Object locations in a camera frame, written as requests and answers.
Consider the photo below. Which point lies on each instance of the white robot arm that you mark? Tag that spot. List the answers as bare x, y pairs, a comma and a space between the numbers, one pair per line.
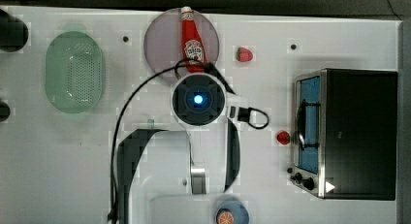
202, 157

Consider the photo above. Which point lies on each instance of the black steel toaster oven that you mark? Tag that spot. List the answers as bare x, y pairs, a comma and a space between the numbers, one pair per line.
344, 134

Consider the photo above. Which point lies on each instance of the red plush ketchup bottle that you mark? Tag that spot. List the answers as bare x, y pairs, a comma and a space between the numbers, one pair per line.
191, 42

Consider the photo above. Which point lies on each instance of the light red plush strawberry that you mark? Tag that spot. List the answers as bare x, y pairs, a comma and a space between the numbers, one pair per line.
244, 55

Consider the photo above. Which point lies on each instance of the grey round plate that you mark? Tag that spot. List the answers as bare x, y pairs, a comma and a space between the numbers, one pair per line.
163, 37

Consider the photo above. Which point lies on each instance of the dark red plush strawberry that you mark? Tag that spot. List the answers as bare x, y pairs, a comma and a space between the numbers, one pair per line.
283, 137

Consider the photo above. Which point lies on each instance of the blue bowl with orange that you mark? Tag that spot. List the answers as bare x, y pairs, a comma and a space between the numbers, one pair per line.
232, 212

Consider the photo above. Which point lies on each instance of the green perforated colander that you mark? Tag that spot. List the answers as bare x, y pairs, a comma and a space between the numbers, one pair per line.
75, 72

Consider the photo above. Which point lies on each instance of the black cylinder at table edge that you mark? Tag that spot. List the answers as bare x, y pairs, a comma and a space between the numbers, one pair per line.
13, 33

